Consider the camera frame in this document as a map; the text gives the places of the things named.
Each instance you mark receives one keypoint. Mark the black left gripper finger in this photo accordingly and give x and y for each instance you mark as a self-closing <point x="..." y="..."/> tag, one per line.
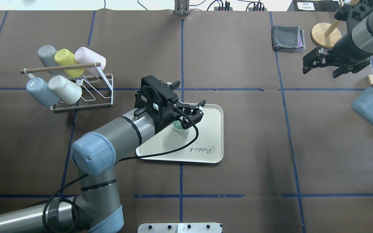
<point x="190" y="108"/>
<point x="187" y="121"/>

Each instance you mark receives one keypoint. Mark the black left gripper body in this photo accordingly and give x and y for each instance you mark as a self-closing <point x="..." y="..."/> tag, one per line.
<point x="163" y="121"/>

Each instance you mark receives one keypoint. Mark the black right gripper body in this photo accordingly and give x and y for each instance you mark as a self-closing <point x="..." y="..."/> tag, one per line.
<point x="345" y="49"/>

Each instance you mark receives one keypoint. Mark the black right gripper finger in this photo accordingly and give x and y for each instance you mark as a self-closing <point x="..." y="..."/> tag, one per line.
<point x="318" y="54"/>
<point x="308" y="67"/>

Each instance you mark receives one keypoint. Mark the green cup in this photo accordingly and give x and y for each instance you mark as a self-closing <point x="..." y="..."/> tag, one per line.
<point x="177" y="127"/>

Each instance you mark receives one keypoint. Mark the cream rabbit tray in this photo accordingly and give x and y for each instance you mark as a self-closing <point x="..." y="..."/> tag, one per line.
<point x="208" y="148"/>

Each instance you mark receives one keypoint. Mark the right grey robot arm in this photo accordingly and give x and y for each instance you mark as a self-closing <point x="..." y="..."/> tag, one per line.
<point x="359" y="21"/>

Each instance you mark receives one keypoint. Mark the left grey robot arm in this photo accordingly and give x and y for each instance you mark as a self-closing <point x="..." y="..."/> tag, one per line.
<point x="91" y="201"/>

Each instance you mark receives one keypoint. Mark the cream cup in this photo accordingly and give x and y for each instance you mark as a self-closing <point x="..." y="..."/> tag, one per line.
<point x="67" y="91"/>

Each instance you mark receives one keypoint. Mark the pink cup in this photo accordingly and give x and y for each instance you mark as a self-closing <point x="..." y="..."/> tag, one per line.
<point x="85" y="55"/>

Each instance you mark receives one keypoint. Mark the yellow cup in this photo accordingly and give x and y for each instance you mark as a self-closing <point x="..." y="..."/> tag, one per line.
<point x="66" y="57"/>

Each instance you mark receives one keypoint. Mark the blue cup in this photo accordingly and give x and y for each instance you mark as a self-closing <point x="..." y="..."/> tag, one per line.
<point x="39" y="90"/>

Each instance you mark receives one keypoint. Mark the grey cup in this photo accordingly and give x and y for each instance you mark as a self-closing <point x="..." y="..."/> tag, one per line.
<point x="46" y="54"/>

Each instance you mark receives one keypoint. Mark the wooden stand with round base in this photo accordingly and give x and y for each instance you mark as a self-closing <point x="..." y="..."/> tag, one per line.
<point x="325" y="34"/>

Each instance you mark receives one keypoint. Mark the grey folded cloth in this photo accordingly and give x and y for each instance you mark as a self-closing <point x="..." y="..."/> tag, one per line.
<point x="288" y="38"/>

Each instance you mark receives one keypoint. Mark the white wire cup rack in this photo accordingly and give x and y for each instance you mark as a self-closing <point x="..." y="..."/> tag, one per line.
<point x="97" y="90"/>

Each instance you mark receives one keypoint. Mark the aluminium frame post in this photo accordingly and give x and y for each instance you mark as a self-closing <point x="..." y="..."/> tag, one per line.
<point x="181" y="7"/>

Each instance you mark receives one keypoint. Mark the wooden rack handle rod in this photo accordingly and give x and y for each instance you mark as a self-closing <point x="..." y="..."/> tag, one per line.
<point x="59" y="68"/>

